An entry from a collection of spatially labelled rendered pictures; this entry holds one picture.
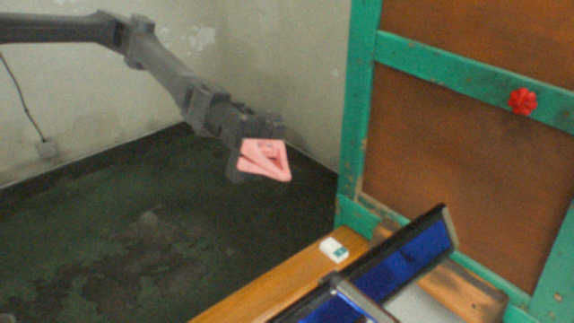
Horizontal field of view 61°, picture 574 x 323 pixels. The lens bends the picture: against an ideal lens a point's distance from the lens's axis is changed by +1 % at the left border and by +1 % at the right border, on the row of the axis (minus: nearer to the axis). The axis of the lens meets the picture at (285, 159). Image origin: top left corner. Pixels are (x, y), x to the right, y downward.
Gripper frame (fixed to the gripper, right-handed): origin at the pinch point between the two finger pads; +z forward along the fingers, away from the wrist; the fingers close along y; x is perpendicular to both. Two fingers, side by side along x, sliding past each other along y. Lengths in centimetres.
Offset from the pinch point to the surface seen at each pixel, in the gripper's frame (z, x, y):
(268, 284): -18.3, -21.6, 38.3
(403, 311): 1, -43, 33
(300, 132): -145, -129, 57
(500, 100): 4.3, -36.1, -15.4
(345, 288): 15.0, -2.1, 7.5
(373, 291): 14.4, -8.9, 9.9
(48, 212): -179, -15, 122
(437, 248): 12.9, -22.2, 5.8
